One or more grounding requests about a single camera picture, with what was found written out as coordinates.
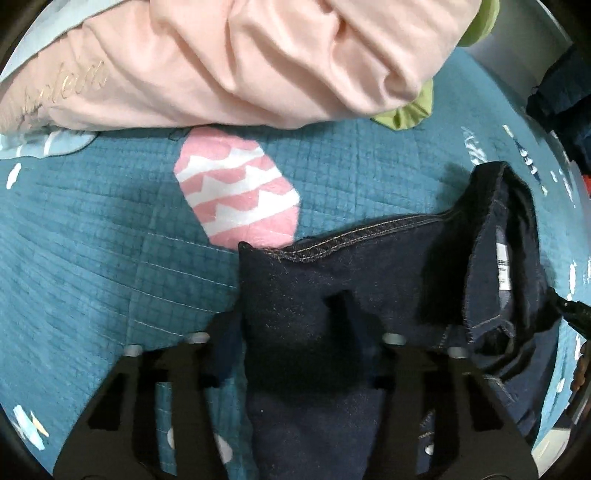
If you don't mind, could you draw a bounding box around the dark denim jacket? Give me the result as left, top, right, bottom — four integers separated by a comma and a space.
238, 162, 561, 479

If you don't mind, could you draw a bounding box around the teal quilted bed cover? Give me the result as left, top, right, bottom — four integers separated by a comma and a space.
1, 51, 590, 469

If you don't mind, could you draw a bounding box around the yellow navy puffer jacket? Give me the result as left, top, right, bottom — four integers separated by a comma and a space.
526, 45, 590, 175

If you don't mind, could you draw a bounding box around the green folded duvet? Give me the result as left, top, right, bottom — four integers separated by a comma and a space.
372, 0, 501, 131

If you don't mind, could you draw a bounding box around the pink folded duvet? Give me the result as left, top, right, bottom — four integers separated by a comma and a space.
1, 1, 480, 134

